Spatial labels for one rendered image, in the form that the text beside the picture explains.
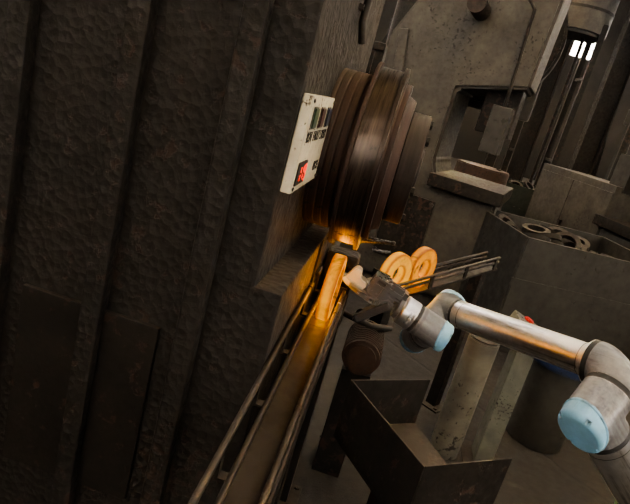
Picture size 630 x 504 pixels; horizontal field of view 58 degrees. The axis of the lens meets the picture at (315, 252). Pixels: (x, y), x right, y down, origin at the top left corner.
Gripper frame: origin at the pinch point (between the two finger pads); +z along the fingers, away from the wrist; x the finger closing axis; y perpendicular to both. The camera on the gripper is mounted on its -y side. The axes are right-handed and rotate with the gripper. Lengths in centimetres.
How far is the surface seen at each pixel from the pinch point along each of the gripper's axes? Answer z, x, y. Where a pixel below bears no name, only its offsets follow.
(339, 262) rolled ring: 2.9, 16.6, 8.1
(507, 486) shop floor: -102, -42, -46
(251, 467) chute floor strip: -3, 77, -14
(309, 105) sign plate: 25, 60, 41
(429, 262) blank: -27, -49, 8
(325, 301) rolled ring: 0.3, 22.1, -1.2
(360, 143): 15, 35, 38
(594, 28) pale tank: -144, -825, 294
